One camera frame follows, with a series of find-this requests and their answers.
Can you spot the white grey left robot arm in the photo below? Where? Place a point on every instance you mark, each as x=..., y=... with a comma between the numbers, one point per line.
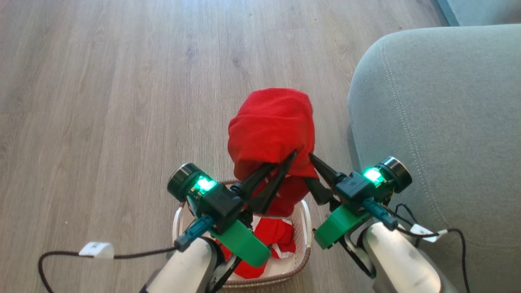
x=183, y=268

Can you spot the plain red garment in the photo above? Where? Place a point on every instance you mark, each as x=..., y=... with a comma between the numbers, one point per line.
x=270, y=126

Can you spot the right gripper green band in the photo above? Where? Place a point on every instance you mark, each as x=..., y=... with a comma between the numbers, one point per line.
x=358, y=189

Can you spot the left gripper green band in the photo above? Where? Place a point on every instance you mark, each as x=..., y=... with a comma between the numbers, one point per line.
x=220, y=205

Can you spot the cream plastic laundry basket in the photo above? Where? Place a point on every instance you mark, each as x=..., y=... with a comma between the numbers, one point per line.
x=303, y=240

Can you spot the grey green fabric sofa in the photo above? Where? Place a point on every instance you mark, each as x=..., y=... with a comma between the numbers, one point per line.
x=443, y=122

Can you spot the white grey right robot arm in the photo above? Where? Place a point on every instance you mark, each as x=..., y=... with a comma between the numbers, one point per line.
x=399, y=260

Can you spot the red and white garment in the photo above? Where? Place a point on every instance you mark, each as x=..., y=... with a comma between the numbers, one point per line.
x=276, y=236

